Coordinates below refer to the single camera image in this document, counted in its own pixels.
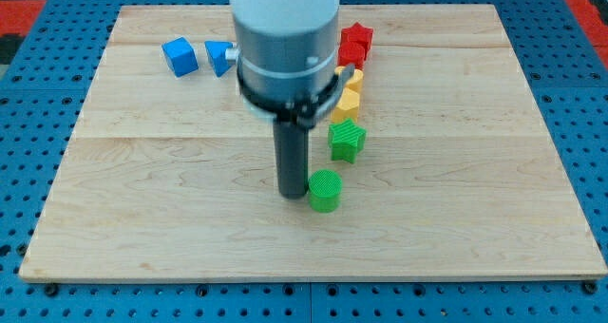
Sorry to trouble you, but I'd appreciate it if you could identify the blue cube block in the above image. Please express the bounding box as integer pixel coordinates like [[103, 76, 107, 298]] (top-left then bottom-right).
[[161, 37, 199, 77]]

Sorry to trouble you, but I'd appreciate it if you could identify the yellow hexagon block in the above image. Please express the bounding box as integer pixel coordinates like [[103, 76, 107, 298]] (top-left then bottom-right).
[[330, 88, 360, 124]]

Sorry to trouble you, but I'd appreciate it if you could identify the green star block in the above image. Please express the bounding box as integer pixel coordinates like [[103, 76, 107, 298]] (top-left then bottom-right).
[[328, 119, 367, 164]]

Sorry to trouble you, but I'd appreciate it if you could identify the red star block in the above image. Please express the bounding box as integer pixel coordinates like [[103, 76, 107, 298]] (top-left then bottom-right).
[[340, 22, 374, 57]]

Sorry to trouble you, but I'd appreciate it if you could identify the green cylinder block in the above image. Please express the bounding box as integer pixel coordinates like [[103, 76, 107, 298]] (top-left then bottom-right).
[[309, 169, 342, 213]]

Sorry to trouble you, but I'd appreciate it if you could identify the yellow round block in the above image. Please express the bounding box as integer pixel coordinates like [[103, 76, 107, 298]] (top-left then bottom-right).
[[342, 68, 364, 94]]

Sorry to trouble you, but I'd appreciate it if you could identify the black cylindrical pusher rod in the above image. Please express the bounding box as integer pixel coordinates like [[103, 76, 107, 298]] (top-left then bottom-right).
[[273, 122, 309, 200]]

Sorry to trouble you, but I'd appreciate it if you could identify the blue triangle block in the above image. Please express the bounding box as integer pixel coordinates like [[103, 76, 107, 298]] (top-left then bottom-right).
[[204, 41, 235, 78]]

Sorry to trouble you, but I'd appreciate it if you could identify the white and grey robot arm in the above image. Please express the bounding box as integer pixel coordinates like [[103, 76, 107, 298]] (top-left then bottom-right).
[[229, 0, 344, 199]]

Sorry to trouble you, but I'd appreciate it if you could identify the light wooden board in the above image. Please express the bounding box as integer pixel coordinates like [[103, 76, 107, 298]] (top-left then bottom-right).
[[19, 5, 607, 283]]

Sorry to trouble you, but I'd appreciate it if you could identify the red round block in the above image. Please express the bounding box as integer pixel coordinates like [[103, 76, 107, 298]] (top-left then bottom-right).
[[337, 42, 366, 69]]

